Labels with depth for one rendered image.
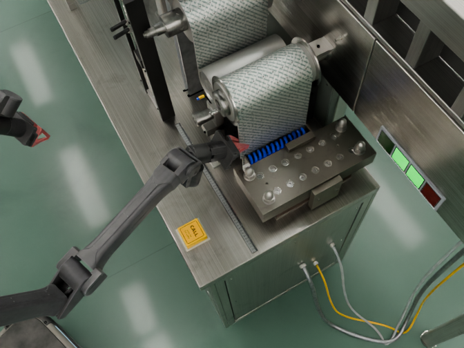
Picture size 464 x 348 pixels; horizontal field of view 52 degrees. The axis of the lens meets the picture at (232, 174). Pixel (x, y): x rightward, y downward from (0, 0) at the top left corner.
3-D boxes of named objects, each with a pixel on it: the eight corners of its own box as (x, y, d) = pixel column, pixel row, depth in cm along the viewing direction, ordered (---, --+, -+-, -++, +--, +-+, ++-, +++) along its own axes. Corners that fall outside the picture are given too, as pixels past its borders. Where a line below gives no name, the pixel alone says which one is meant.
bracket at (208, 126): (205, 159, 162) (194, 106, 135) (221, 150, 163) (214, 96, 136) (212, 170, 160) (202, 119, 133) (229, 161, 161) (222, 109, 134)
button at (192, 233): (177, 230, 150) (177, 228, 148) (197, 220, 152) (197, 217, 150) (188, 249, 148) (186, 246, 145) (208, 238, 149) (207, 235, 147)
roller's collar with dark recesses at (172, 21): (160, 27, 136) (156, 10, 130) (179, 19, 137) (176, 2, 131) (170, 42, 133) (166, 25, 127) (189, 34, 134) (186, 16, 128)
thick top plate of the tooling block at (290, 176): (236, 181, 149) (235, 172, 144) (342, 125, 157) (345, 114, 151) (262, 222, 143) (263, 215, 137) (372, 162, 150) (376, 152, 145)
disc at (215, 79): (214, 99, 139) (209, 65, 126) (215, 98, 139) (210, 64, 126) (239, 136, 133) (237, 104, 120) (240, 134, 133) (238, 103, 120)
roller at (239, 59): (200, 86, 149) (195, 61, 138) (270, 52, 154) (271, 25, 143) (218, 114, 144) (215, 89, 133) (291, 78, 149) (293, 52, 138)
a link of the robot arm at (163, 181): (80, 294, 113) (52, 266, 117) (90, 297, 118) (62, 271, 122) (199, 161, 123) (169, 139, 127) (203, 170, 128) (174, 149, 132)
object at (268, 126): (239, 157, 147) (237, 125, 131) (304, 124, 152) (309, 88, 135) (241, 159, 147) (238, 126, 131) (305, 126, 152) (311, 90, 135)
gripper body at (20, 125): (18, 111, 147) (-2, 106, 140) (39, 128, 144) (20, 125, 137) (8, 128, 148) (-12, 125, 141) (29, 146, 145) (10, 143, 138)
